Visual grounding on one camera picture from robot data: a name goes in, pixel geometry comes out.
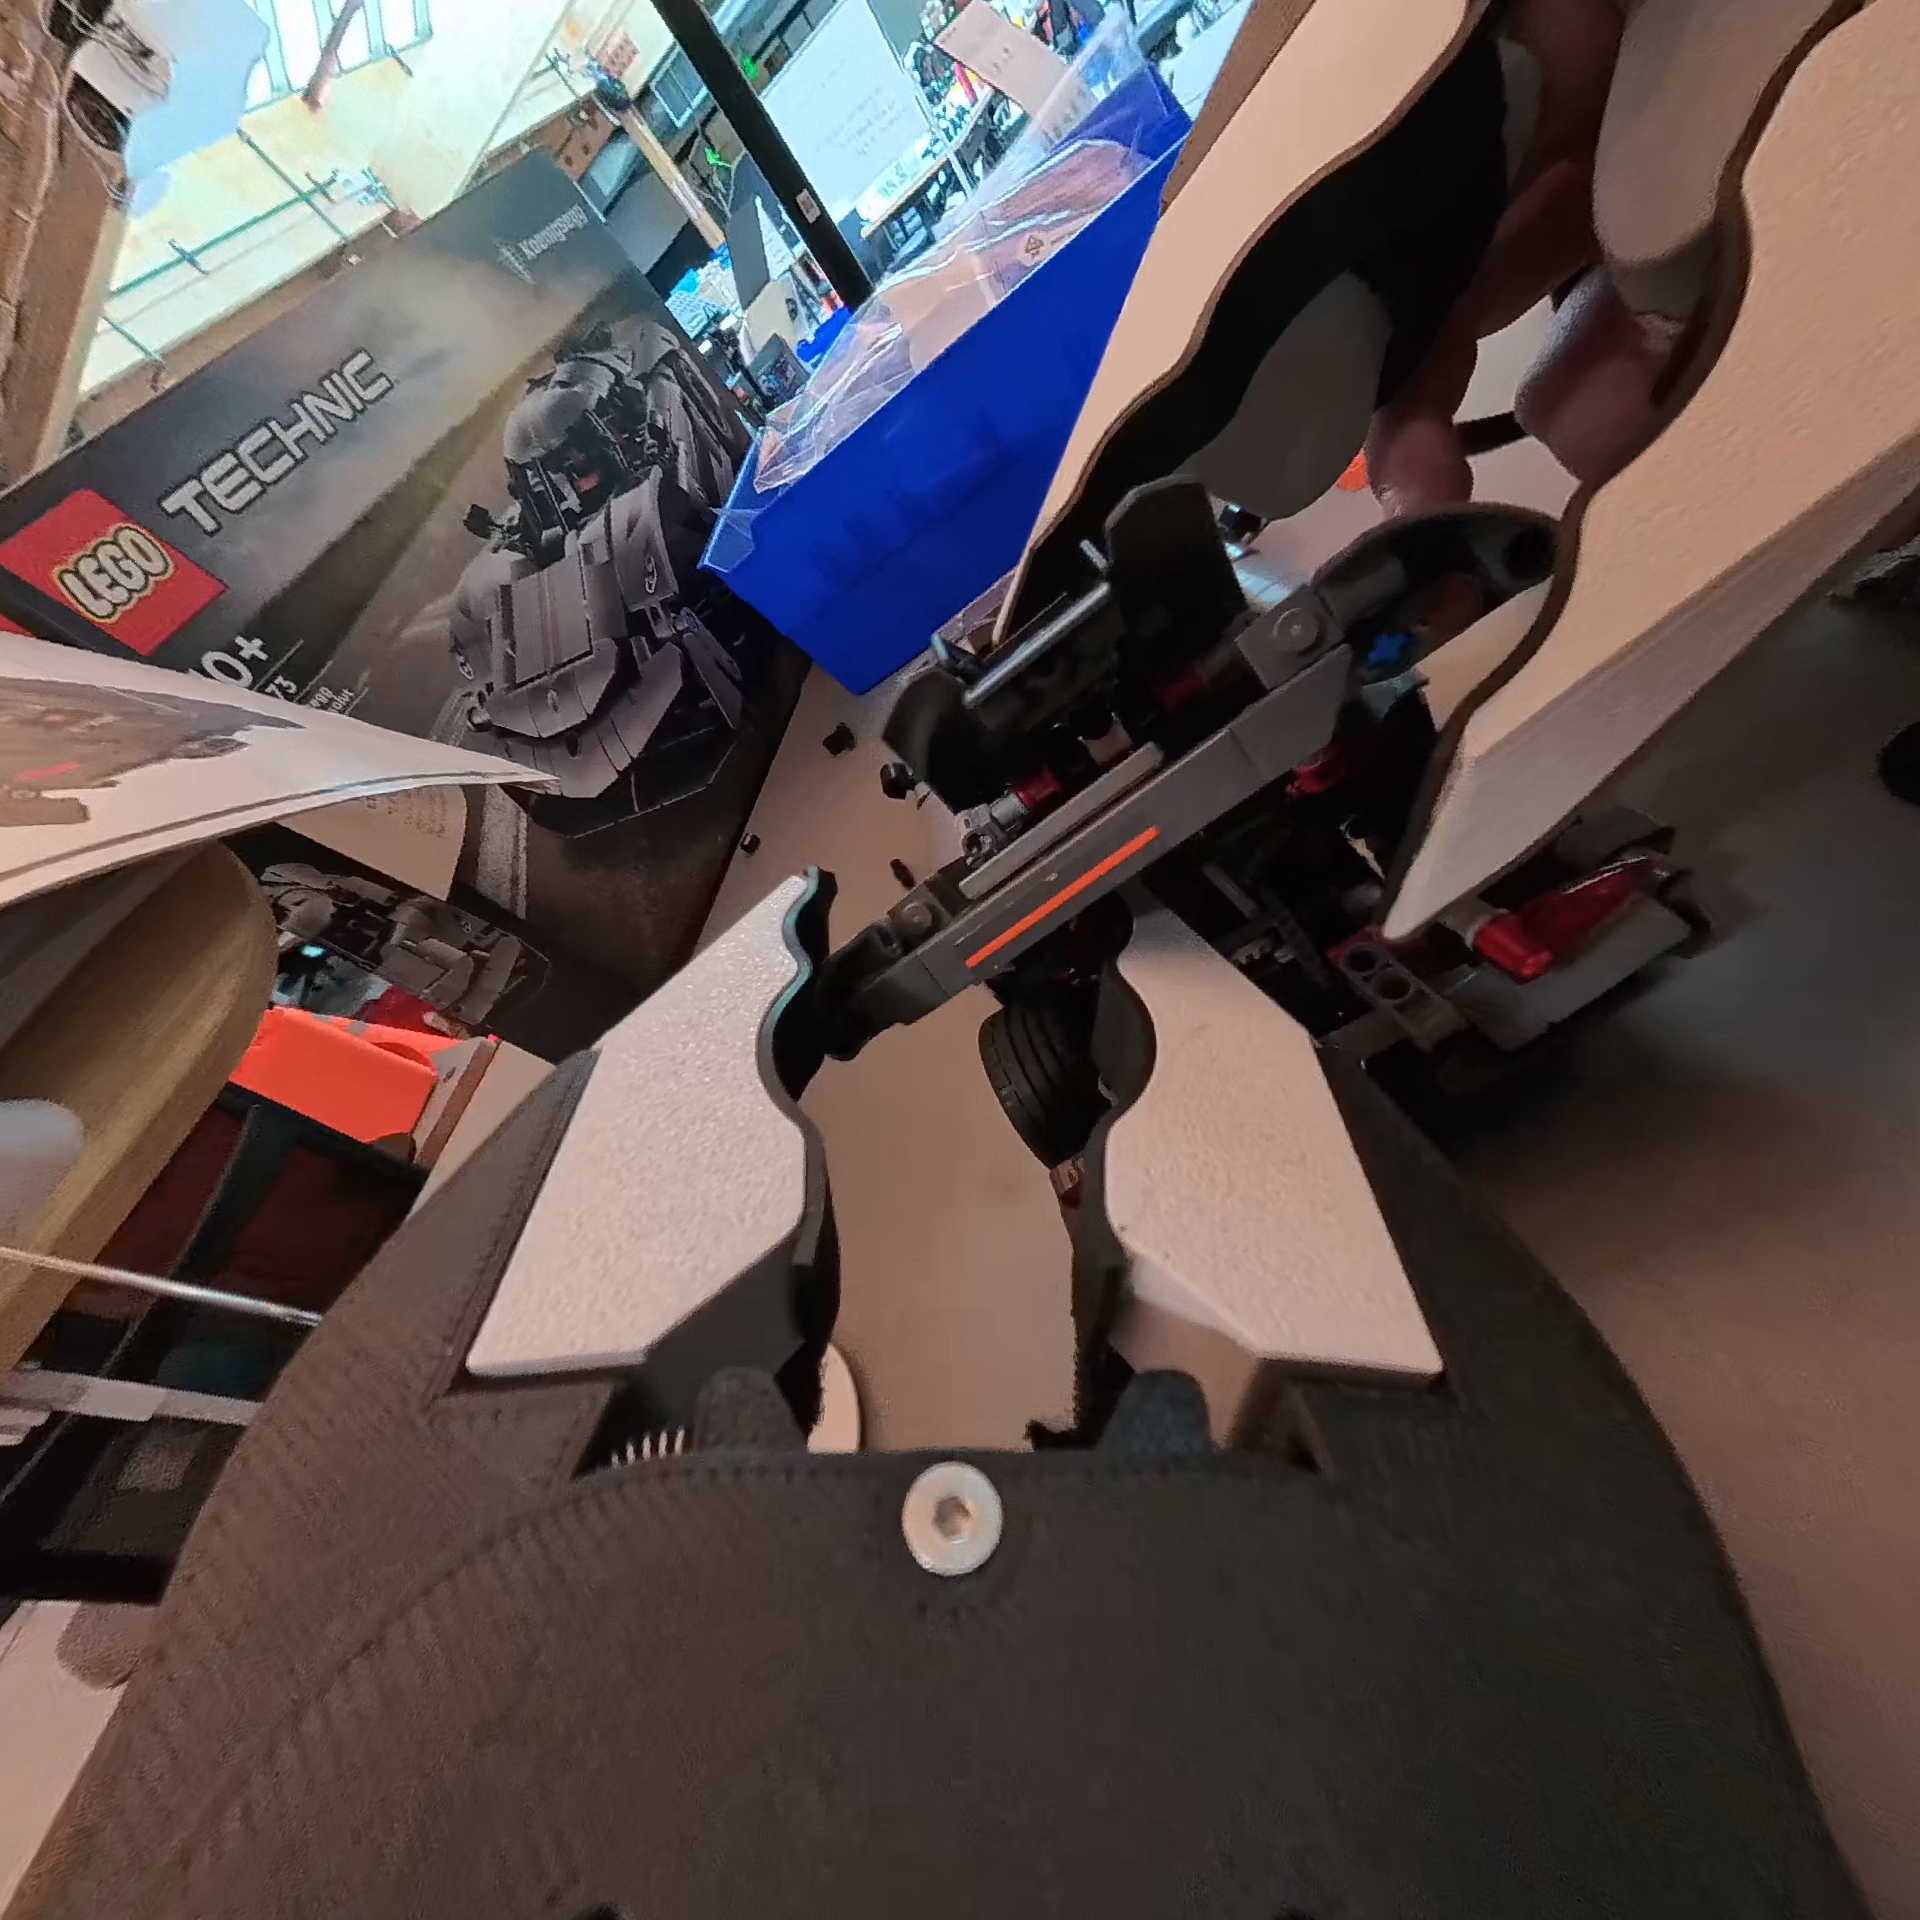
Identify clear plastic parts bags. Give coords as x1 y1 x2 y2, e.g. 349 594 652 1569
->
750 0 1203 495

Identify person's right hand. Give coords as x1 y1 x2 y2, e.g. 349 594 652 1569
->
1365 0 1670 518

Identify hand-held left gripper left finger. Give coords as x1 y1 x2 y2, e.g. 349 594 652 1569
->
465 865 845 1419

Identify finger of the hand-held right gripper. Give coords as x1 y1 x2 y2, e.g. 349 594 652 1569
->
1375 0 1920 944
993 0 1517 645

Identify whiteboard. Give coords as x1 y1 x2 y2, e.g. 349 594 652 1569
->
756 0 943 203

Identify orange plastic bin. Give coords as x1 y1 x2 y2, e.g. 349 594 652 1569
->
230 1001 500 1157

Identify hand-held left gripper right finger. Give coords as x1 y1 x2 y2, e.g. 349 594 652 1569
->
1055 896 1445 1449

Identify white instruction booklet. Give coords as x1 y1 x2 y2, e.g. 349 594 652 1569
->
0 631 557 909

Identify grey lego door panel assembly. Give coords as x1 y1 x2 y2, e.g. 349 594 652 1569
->
815 480 1562 1051

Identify blue plastic bin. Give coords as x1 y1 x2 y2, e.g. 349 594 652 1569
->
702 66 1194 694

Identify dark lego set box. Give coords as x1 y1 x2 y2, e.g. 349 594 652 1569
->
0 151 818 1058

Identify dark open box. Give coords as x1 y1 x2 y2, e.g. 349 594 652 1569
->
0 1101 429 1600

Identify black metal pole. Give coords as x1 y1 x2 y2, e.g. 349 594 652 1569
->
647 0 875 309

